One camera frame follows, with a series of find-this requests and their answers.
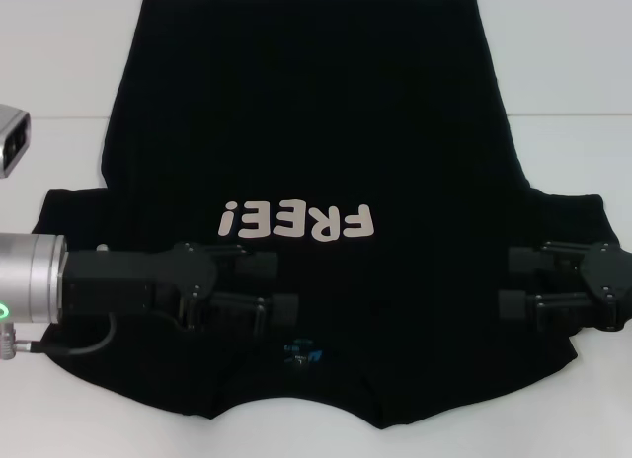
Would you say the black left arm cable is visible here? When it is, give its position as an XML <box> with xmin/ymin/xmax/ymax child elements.
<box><xmin>0</xmin><ymin>313</ymin><xmax>119</xmax><ymax>364</ymax></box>

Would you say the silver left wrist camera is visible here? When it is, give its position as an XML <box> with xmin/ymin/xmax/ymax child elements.
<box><xmin>0</xmin><ymin>104</ymin><xmax>32</xmax><ymax>179</ymax></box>

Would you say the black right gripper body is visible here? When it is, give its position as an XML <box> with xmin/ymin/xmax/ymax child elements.
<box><xmin>580</xmin><ymin>241</ymin><xmax>632</xmax><ymax>334</ymax></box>

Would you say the black shirt with FREE print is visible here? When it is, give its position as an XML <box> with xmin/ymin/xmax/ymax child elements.
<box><xmin>30</xmin><ymin>0</ymin><xmax>624</xmax><ymax>420</ymax></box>

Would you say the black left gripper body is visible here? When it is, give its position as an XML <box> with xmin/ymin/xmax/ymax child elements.
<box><xmin>63</xmin><ymin>241</ymin><xmax>218</xmax><ymax>331</ymax></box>

